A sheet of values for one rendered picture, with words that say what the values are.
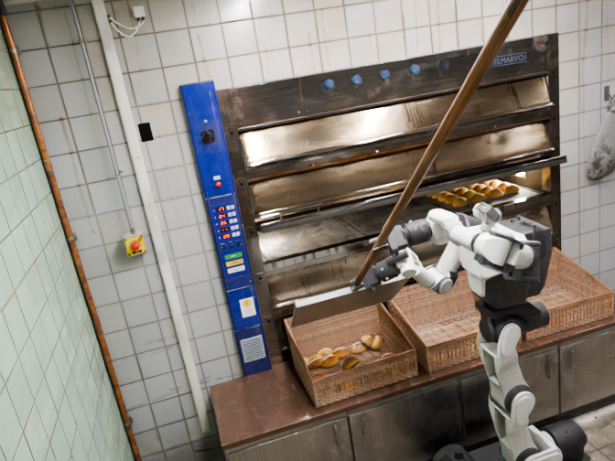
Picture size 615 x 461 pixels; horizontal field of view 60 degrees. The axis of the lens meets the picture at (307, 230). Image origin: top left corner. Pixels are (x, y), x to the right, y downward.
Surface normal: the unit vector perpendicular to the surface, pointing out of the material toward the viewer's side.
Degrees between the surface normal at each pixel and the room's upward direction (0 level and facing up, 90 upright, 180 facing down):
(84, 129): 90
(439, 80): 90
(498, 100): 69
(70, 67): 90
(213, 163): 90
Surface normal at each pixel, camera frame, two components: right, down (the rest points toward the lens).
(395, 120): 0.20, -0.09
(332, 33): 0.27, 0.25
